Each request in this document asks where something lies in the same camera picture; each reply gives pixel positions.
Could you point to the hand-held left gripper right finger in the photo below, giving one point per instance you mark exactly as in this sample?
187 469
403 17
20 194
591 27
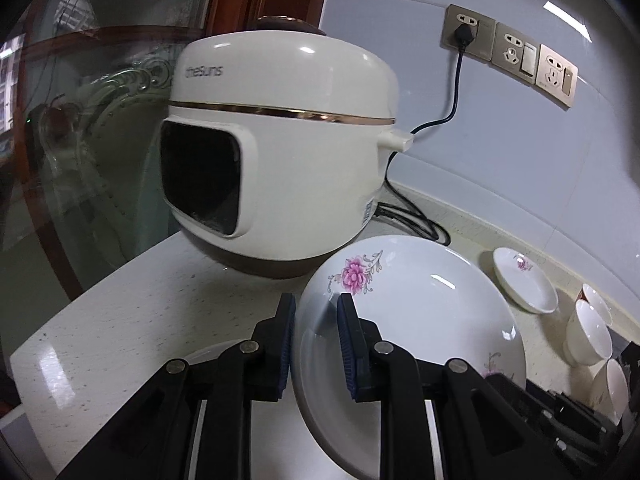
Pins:
345 350

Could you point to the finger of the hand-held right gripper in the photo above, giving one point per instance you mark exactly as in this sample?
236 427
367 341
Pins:
575 425

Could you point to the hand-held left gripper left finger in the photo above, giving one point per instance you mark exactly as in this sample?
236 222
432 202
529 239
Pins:
286 345

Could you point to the large white floral plate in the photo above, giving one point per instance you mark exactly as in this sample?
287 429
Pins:
425 320

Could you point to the white bowl with red band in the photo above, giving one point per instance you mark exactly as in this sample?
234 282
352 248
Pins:
597 300

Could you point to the white ceramic bowl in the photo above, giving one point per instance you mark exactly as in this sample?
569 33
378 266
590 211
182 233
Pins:
587 335
612 390

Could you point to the small white floral dish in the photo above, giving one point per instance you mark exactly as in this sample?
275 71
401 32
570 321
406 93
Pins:
525 280

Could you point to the cream electric rice cooker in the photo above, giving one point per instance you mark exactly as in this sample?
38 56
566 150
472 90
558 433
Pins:
300 160

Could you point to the glass door panel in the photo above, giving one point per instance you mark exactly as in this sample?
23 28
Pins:
100 135

